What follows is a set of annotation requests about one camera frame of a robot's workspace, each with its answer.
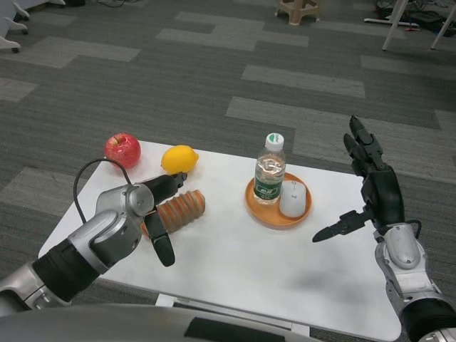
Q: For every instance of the beige plastic stool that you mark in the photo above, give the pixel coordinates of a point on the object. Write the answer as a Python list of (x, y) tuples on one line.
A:
[(294, 16)]

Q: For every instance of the yellow lemon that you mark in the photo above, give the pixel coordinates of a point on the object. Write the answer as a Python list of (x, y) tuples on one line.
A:
[(178, 158)]

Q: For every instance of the clear water bottle green label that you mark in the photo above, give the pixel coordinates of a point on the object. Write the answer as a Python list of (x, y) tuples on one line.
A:
[(269, 174)]

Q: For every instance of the orange round plate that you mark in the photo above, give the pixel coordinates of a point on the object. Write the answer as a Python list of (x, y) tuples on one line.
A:
[(263, 215)]

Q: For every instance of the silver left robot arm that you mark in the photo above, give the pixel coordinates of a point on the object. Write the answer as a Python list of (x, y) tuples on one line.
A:
[(107, 231)]

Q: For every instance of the red apple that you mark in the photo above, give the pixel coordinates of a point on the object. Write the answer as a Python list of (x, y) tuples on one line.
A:
[(123, 149)]

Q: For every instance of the striped orange bread roll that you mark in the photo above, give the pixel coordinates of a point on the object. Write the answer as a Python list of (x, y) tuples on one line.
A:
[(185, 210)]

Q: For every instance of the white slanted desk leg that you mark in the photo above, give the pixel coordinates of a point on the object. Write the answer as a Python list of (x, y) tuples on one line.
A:
[(440, 32), (392, 28)]

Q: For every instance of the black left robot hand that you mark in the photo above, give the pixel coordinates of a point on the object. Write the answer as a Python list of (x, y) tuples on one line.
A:
[(164, 187)]

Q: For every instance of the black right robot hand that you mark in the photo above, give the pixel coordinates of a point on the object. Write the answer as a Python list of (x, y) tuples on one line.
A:
[(386, 199)]

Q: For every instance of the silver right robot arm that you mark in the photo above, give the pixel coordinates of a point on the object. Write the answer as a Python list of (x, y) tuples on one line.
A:
[(402, 249)]

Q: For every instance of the white computer mouse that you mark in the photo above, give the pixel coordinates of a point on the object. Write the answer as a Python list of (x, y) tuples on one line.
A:
[(293, 199)]

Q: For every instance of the white table frame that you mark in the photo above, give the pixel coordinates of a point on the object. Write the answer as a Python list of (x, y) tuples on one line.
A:
[(164, 301)]

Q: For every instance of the white caster foot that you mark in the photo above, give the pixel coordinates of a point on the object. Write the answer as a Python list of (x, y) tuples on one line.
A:
[(14, 24), (7, 42), (21, 9)]

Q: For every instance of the black bag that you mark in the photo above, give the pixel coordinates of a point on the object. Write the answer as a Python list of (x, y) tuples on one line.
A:
[(427, 19)]

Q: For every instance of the white desk foot bar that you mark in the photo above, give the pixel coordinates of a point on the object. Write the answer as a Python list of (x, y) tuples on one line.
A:
[(388, 22)]

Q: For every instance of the silver robot chest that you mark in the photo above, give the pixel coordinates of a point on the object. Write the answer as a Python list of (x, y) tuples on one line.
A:
[(107, 324)]

